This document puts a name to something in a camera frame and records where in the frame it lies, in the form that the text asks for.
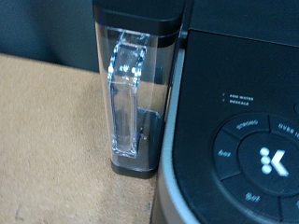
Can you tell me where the clear water reservoir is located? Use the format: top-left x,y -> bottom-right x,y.
92,0 -> 188,180

